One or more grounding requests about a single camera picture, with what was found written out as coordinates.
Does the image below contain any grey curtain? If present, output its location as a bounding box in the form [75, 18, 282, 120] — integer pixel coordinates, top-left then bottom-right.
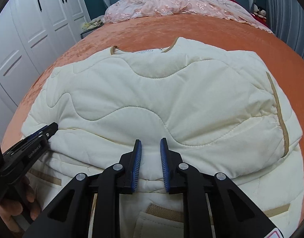
[264, 0, 304, 63]

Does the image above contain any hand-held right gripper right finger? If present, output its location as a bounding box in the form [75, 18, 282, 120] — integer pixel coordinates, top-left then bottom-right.
[160, 137, 284, 238]

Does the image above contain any plush toy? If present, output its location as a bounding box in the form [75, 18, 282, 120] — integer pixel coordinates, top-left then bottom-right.
[251, 3, 268, 24]

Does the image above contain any orange bedspread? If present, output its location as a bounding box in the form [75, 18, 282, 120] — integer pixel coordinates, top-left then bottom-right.
[0, 13, 304, 228]

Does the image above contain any person's left hand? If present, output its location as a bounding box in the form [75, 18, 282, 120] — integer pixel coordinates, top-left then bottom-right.
[0, 176, 41, 231]

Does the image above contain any cream quilted jacket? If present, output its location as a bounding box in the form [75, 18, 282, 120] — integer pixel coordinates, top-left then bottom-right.
[21, 37, 304, 238]

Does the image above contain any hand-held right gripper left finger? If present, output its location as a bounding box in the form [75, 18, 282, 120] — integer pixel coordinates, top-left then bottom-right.
[22, 139, 142, 238]

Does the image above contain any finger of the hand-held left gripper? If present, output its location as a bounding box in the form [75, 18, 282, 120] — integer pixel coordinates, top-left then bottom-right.
[22, 122, 59, 152]

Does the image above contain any pink lace blanket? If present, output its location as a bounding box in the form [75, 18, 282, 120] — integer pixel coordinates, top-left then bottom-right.
[103, 0, 273, 33]

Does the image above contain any dark nightstand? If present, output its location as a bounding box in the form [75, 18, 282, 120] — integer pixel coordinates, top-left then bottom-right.
[80, 27, 98, 39]

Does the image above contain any white wardrobe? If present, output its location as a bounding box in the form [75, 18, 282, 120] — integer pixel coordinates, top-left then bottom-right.
[0, 0, 91, 127]

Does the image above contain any yellowish clutter on nightstand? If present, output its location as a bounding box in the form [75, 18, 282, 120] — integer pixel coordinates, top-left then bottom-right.
[82, 19, 104, 31]

